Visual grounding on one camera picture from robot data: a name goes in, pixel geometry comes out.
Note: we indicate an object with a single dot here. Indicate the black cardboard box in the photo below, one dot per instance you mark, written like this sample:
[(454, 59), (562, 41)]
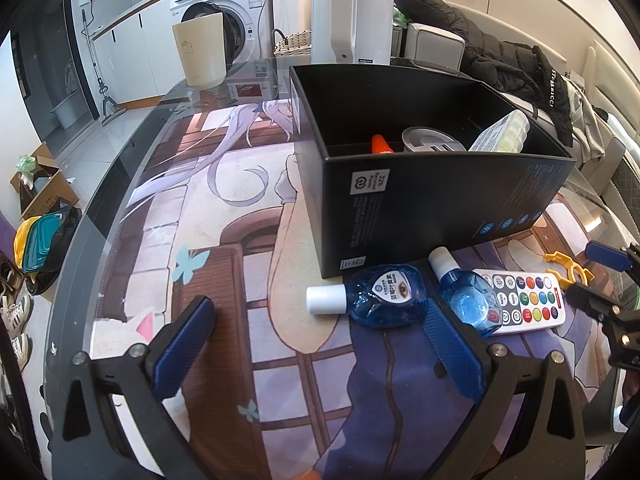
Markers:
[(425, 200)]

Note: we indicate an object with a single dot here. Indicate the white remote control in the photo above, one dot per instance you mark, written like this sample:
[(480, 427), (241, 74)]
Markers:
[(530, 300)]

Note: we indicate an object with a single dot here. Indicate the white sneaker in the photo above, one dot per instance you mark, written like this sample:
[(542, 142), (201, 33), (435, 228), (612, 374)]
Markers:
[(15, 315)]

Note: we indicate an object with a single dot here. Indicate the yellow plastic bag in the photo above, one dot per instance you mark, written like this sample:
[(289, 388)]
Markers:
[(21, 245)]

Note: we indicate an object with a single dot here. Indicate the white glue tube orange cap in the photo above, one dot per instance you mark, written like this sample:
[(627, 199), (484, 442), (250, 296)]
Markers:
[(381, 144)]

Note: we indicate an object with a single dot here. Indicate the brown cardboard box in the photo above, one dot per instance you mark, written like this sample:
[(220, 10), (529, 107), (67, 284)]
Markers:
[(50, 200)]

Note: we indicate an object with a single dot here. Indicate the black plastic bag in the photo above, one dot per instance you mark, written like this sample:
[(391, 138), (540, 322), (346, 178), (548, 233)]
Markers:
[(70, 225)]

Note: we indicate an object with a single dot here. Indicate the white electric kettle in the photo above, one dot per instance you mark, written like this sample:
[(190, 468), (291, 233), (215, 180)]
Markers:
[(350, 10)]

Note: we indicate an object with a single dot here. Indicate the beige sofa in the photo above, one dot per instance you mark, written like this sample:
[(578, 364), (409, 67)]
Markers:
[(607, 90)]

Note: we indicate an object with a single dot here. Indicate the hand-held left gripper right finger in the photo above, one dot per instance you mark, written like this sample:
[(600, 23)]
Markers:
[(452, 355)]

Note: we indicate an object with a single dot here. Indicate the white bucket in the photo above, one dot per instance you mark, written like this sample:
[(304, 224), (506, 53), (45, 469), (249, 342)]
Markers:
[(67, 112)]

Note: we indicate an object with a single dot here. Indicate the plain blue eye-drop bottle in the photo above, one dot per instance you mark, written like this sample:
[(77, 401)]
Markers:
[(465, 300)]

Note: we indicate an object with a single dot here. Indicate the wicker basket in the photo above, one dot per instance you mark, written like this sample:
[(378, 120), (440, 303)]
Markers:
[(295, 45)]

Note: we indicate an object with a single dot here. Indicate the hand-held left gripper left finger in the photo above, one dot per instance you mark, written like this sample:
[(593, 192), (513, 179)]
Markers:
[(182, 347)]

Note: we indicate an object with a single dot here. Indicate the labelled blue eye-drop bottle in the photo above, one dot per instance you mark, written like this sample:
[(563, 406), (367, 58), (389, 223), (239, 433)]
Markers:
[(385, 295)]

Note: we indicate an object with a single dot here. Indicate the green plastic bag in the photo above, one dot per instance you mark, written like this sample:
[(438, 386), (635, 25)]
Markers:
[(27, 165)]

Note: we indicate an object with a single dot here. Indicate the yellow plastic clip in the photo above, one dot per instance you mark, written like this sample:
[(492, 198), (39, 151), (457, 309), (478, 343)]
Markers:
[(562, 265)]

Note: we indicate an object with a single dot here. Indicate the clear plastic pill box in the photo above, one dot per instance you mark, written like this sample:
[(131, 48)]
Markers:
[(502, 132)]

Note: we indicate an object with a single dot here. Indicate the grey garment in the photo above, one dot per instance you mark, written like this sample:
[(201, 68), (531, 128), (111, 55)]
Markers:
[(585, 120)]

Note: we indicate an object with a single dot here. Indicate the lower kitchen cabinets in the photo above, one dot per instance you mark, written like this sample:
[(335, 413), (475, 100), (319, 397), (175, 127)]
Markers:
[(130, 45)]

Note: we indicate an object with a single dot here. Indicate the teal plastic containers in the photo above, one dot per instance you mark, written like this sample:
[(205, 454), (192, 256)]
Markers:
[(45, 240)]

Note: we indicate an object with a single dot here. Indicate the grey speaker box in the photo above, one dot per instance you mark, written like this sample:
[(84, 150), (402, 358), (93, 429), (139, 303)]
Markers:
[(430, 45)]

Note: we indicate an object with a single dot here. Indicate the black puffer jacket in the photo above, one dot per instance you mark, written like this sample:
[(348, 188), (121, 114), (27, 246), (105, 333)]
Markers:
[(475, 25)]

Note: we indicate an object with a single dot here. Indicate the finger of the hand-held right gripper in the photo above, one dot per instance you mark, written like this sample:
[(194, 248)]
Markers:
[(592, 300), (607, 254)]

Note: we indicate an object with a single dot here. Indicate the mop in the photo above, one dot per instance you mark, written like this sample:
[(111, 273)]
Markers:
[(111, 112)]

